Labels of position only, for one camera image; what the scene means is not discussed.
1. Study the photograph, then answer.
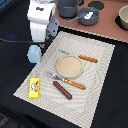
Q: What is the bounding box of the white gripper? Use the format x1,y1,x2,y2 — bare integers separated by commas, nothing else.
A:
27,2,59,42

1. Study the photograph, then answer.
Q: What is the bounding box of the white toy fish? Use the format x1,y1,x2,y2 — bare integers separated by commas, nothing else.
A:
84,12,93,19

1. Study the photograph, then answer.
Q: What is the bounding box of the yellow butter box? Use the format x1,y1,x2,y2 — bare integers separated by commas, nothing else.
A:
29,78,40,99

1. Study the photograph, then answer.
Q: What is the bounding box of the brown toy sausage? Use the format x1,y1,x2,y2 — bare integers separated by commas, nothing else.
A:
53,81,72,100

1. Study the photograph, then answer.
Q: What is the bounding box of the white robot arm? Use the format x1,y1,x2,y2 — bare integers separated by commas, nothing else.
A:
27,0,59,42

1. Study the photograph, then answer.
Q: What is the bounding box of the grey toy pot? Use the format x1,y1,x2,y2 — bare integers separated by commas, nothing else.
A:
57,0,83,18

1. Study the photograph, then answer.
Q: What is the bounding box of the grey toy saucepan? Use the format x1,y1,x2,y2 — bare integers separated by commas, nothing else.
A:
66,7,100,26

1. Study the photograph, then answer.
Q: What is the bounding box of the round wooden plate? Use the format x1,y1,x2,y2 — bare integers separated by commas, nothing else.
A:
56,55,84,78

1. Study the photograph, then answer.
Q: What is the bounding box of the black stove burner disc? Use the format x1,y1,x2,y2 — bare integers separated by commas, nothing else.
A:
88,1,104,10

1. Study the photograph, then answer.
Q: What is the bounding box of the woven beige placemat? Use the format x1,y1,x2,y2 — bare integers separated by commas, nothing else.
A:
14,32,114,128

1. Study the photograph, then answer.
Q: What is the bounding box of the beige bowl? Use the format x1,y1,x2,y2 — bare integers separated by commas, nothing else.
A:
119,5,128,30

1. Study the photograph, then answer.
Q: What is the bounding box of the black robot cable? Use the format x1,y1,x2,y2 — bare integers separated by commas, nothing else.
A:
0,37,38,45

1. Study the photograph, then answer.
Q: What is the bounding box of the fork with orange handle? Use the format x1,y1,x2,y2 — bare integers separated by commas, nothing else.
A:
45,71,86,90

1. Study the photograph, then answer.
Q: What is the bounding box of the knife with orange handle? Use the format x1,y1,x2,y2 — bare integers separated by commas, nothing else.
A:
58,49,98,63

